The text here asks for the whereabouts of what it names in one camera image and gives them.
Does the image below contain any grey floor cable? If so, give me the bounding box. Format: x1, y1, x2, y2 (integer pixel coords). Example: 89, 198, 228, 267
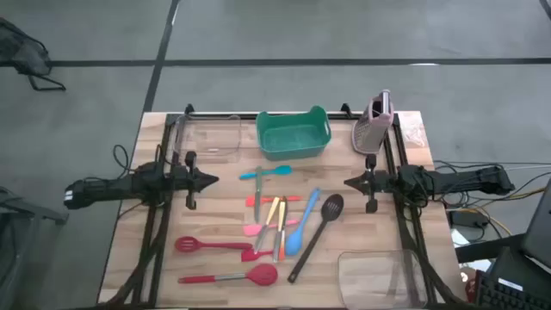
434, 163, 551, 182

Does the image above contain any blue silicone spoon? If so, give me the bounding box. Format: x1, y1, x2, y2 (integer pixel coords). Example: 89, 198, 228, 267
284, 187, 322, 257

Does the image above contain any black aluminium table frame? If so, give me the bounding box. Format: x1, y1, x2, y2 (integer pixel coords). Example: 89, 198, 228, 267
102, 102, 466, 310

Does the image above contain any orange small silicone spatula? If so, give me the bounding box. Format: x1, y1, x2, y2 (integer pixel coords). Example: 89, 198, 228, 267
245, 195, 303, 208

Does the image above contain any dark monitor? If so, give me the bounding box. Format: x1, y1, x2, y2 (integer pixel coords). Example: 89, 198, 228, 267
519, 178, 551, 270

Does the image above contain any teal plastic bin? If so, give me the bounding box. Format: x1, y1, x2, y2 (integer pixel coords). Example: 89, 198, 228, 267
255, 105, 332, 162

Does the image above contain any black mesh chair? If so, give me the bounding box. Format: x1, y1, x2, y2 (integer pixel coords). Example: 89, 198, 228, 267
0, 16, 68, 92

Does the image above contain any black floor cable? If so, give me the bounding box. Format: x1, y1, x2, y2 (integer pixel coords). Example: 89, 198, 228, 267
432, 159, 551, 208

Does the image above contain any black desk bar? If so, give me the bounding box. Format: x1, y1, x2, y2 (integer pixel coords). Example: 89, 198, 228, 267
454, 233, 527, 264

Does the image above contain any clear plastic container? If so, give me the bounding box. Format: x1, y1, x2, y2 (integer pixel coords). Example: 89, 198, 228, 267
337, 249, 429, 309
171, 114, 243, 164

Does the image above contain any green-handled table knife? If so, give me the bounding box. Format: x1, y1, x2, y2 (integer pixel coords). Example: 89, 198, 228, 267
254, 165, 263, 224

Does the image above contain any yellow-handled table knife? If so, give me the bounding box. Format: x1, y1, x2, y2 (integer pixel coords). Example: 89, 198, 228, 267
272, 196, 288, 264
253, 196, 281, 254

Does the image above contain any all-red slotted turner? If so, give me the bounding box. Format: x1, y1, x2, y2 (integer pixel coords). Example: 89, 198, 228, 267
174, 235, 254, 254

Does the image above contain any clear plastic bag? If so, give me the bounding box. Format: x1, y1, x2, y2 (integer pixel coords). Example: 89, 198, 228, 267
402, 115, 428, 148

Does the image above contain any grey metal furniture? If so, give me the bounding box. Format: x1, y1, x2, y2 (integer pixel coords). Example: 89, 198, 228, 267
0, 187, 70, 310

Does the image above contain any black keyboard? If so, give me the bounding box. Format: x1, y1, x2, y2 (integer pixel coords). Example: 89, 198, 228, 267
474, 270, 551, 310

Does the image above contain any yellow floor cable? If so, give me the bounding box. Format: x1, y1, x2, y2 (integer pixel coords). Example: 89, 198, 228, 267
447, 187, 551, 237

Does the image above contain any black power adapter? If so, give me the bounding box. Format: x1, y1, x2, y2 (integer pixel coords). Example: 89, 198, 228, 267
449, 209, 491, 229

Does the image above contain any pink metal box grater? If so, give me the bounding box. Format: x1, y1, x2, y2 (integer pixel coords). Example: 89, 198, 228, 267
351, 89, 395, 155

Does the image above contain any red spoon with metal handle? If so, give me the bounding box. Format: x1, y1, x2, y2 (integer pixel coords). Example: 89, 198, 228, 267
177, 263, 279, 287

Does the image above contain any black cable loop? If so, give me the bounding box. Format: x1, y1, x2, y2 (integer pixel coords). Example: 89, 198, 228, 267
112, 144, 145, 177

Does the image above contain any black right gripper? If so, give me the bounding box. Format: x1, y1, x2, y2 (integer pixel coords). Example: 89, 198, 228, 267
344, 153, 399, 214

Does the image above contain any black slotted spoon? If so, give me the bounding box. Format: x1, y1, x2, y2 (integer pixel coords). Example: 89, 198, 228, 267
287, 193, 345, 284

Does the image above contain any teal small silicone spatula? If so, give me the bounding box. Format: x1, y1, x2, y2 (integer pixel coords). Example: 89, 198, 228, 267
238, 164, 294, 181

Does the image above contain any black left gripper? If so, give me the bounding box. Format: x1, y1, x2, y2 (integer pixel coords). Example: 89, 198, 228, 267
171, 150, 220, 211

